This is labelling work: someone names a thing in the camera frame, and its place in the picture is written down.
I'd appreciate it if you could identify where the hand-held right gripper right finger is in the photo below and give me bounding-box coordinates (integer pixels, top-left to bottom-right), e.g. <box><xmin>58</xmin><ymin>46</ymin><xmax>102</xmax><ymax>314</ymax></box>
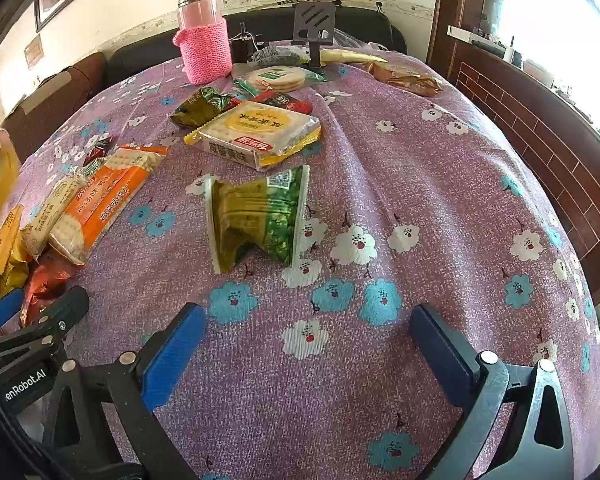
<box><xmin>410</xmin><ymin>302</ymin><xmax>576</xmax><ymax>480</ymax></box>

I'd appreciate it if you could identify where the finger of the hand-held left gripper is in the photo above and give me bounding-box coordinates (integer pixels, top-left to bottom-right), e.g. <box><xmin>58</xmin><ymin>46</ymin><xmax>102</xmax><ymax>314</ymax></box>
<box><xmin>0</xmin><ymin>289</ymin><xmax>25</xmax><ymax>331</ymax></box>
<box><xmin>0</xmin><ymin>286</ymin><xmax>90</xmax><ymax>361</ymax></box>

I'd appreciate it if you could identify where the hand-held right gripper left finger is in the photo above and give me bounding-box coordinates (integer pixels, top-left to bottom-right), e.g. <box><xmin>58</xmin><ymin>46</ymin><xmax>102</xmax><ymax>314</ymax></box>
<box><xmin>42</xmin><ymin>302</ymin><xmax>207</xmax><ymax>480</ymax></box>

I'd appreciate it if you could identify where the red foil packet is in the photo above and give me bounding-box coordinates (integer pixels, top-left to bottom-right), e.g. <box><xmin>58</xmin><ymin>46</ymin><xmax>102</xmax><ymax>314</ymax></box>
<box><xmin>20</xmin><ymin>260</ymin><xmax>78</xmax><ymax>326</ymax></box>

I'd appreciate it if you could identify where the small yellow snack packet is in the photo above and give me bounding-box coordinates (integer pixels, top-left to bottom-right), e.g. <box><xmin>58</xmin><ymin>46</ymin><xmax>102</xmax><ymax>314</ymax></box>
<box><xmin>0</xmin><ymin>240</ymin><xmax>31</xmax><ymax>296</ymax></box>

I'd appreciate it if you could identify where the large yellow packet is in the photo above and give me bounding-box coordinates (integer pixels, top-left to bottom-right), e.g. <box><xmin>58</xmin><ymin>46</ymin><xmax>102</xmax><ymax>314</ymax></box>
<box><xmin>0</xmin><ymin>205</ymin><xmax>23</xmax><ymax>306</ymax></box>

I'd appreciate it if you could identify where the cream biscuit packet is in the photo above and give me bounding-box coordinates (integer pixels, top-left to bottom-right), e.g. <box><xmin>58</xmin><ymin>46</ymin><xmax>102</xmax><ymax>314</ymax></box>
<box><xmin>22</xmin><ymin>175</ymin><xmax>88</xmax><ymax>261</ymax></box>

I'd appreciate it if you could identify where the orange cracker packet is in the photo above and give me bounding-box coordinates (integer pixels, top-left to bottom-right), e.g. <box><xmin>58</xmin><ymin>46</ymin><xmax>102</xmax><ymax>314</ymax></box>
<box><xmin>49</xmin><ymin>145</ymin><xmax>168</xmax><ymax>266</ymax></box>

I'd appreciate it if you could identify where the green pea snack packet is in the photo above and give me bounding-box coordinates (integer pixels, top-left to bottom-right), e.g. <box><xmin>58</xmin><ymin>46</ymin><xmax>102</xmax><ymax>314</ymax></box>
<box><xmin>203</xmin><ymin>165</ymin><xmax>312</xmax><ymax>275</ymax></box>

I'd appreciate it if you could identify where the dark red candy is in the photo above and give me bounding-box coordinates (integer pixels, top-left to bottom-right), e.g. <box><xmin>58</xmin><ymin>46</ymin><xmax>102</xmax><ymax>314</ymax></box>
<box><xmin>82</xmin><ymin>136</ymin><xmax>116</xmax><ymax>163</ymax></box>

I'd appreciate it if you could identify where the yellow cracker packet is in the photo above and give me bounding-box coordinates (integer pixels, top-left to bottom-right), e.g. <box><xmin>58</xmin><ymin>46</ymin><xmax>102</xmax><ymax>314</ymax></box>
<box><xmin>184</xmin><ymin>101</ymin><xmax>323</xmax><ymax>170</ymax></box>

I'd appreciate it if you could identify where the purple floral tablecloth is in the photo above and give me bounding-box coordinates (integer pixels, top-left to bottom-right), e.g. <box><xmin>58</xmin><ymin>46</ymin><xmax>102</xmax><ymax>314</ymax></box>
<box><xmin>0</xmin><ymin>35</ymin><xmax>600</xmax><ymax>480</ymax></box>

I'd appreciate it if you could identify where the brown armchair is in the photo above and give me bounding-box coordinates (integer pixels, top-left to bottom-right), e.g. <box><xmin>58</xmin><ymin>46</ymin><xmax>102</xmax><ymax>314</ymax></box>
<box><xmin>0</xmin><ymin>52</ymin><xmax>108</xmax><ymax>161</ymax></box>

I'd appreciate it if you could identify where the wooden tiled cabinet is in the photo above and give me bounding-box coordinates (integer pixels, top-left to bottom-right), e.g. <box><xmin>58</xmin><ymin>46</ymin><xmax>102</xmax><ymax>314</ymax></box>
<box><xmin>450</xmin><ymin>25</ymin><xmax>600</xmax><ymax>311</ymax></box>

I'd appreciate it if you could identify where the dark green snack packet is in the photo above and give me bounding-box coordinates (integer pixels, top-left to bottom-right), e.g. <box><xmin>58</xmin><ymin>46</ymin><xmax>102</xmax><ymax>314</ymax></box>
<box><xmin>169</xmin><ymin>87</ymin><xmax>241</xmax><ymax>131</ymax></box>

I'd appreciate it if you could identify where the brown bread bag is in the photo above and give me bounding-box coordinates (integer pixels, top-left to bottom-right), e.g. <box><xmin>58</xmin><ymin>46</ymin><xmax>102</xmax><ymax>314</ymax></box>
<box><xmin>372</xmin><ymin>62</ymin><xmax>443</xmax><ymax>97</ymax></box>

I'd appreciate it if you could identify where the green candy wrapper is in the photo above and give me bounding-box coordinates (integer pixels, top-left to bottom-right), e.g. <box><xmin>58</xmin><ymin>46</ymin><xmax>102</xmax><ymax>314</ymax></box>
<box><xmin>232</xmin><ymin>79</ymin><xmax>263</xmax><ymax>101</ymax></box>

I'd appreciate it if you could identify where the black sofa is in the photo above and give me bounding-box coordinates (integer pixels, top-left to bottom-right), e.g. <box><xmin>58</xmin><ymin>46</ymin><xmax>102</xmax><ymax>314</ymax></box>
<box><xmin>105</xmin><ymin>7</ymin><xmax>408</xmax><ymax>86</ymax></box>

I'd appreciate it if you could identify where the round cracker packet green label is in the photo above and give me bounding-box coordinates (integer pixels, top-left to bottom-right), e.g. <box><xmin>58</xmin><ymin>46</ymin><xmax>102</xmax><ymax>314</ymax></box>
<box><xmin>232</xmin><ymin>65</ymin><xmax>326</xmax><ymax>93</ymax></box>

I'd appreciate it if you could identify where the pink bottle with knit sleeve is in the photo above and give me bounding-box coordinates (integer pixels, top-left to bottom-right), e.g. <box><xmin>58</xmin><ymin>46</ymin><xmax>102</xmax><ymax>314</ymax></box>
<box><xmin>174</xmin><ymin>0</ymin><xmax>233</xmax><ymax>86</ymax></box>

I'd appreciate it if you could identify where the ivory horn-shaped object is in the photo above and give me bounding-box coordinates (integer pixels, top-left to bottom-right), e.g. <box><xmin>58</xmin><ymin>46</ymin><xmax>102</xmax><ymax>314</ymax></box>
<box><xmin>320</xmin><ymin>49</ymin><xmax>388</xmax><ymax>67</ymax></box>

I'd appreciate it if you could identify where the dark grey snack packet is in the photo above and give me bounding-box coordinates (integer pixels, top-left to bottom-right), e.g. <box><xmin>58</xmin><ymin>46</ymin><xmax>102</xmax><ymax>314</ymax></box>
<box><xmin>252</xmin><ymin>45</ymin><xmax>306</xmax><ymax>66</ymax></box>

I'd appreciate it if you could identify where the clear plastic bag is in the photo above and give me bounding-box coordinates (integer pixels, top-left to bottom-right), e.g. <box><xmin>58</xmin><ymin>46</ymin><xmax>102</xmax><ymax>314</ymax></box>
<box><xmin>332</xmin><ymin>29</ymin><xmax>391</xmax><ymax>53</ymax></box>

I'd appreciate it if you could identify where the black phone stand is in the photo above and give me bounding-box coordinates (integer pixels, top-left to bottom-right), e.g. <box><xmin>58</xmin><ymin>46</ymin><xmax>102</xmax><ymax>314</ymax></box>
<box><xmin>290</xmin><ymin>2</ymin><xmax>338</xmax><ymax>46</ymax></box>

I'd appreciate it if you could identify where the brown wall plaque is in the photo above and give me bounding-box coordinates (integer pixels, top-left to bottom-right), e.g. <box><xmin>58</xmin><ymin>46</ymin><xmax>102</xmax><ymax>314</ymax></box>
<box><xmin>24</xmin><ymin>35</ymin><xmax>45</xmax><ymax>68</ymax></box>

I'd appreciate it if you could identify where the wooden door frame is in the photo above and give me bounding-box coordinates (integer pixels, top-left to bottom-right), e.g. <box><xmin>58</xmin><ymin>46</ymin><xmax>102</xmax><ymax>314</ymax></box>
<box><xmin>427</xmin><ymin>0</ymin><xmax>506</xmax><ymax>66</ymax></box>

